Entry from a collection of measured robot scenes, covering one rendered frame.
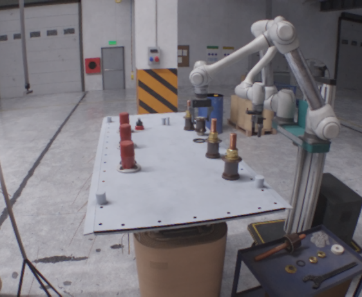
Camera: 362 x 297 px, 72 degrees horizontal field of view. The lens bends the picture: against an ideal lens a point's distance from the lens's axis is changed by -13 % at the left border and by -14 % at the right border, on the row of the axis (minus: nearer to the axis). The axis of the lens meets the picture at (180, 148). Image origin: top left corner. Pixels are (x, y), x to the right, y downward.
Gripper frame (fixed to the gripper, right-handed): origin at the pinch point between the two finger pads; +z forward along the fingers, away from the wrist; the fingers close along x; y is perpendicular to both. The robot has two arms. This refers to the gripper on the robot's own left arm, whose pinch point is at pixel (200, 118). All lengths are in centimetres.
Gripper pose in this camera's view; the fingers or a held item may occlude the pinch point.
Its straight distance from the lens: 191.6
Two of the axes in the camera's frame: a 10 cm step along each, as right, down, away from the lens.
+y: 2.1, 3.3, -9.2
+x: 9.8, -0.7, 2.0
